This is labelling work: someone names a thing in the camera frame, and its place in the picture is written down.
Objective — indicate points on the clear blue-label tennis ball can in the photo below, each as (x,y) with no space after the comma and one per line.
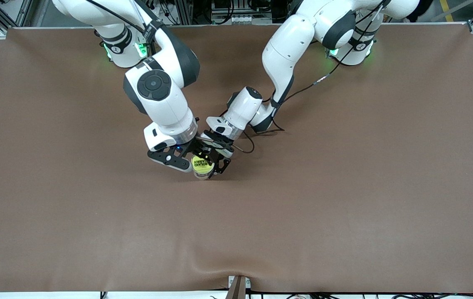
(203,176)

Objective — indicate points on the silver table edge rail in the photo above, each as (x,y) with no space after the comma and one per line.
(228,25)

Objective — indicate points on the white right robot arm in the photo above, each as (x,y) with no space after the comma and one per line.
(161,99)

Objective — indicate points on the brown post with bracket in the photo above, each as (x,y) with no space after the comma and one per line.
(236,290)

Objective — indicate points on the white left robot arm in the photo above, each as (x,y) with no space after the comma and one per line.
(282,54)

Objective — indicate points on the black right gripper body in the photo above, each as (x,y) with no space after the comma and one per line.
(192,147)

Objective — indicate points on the white power strip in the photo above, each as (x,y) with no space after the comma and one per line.
(236,19)

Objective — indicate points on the yellow Roland Garros tennis ball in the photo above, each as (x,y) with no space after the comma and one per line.
(202,165)

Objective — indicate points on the aluminium upright profile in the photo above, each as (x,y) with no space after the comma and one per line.
(184,12)

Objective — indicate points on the brown table mat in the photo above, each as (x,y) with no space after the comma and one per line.
(344,207)

